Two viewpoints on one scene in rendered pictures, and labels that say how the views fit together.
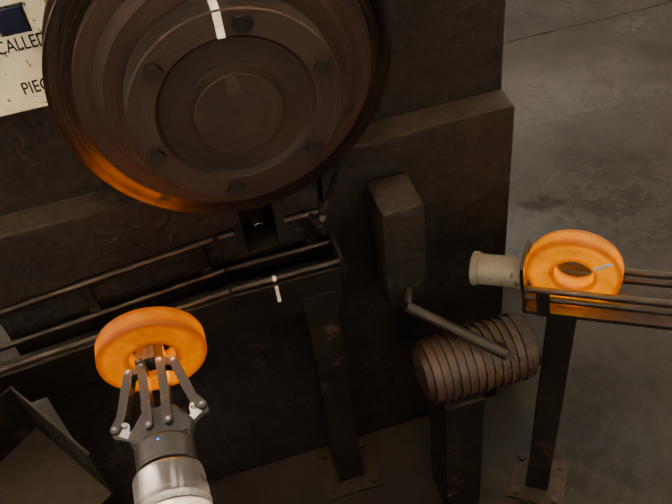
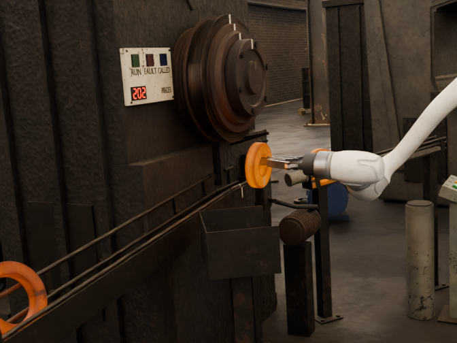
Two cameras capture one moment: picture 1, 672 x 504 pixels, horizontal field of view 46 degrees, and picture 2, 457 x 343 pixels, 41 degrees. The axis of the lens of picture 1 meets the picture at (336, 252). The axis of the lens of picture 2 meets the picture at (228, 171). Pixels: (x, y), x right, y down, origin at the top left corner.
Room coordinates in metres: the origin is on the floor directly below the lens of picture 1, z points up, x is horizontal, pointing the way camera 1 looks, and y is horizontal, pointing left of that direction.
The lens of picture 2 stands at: (-0.45, 1.94, 1.16)
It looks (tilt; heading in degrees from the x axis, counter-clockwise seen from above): 10 degrees down; 308
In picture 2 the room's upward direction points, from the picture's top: 4 degrees counter-clockwise
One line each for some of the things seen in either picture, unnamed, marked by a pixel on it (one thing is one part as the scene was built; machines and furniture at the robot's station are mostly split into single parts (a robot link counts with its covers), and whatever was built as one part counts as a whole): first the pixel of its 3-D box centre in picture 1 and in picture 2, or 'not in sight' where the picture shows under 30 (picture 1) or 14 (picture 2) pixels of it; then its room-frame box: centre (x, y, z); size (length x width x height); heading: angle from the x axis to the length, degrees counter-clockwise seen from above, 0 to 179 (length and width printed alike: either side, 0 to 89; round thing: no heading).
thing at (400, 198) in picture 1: (397, 240); (256, 180); (1.02, -0.11, 0.68); 0.11 x 0.08 x 0.24; 10
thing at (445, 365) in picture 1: (473, 417); (302, 270); (0.89, -0.23, 0.27); 0.22 x 0.13 x 0.53; 100
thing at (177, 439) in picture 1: (163, 440); (303, 163); (0.57, 0.25, 0.83); 0.09 x 0.08 x 0.07; 10
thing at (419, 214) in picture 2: not in sight; (419, 259); (0.51, -0.61, 0.26); 0.12 x 0.12 x 0.52
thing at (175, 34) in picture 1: (235, 103); (249, 77); (0.87, 0.10, 1.11); 0.28 x 0.06 x 0.28; 100
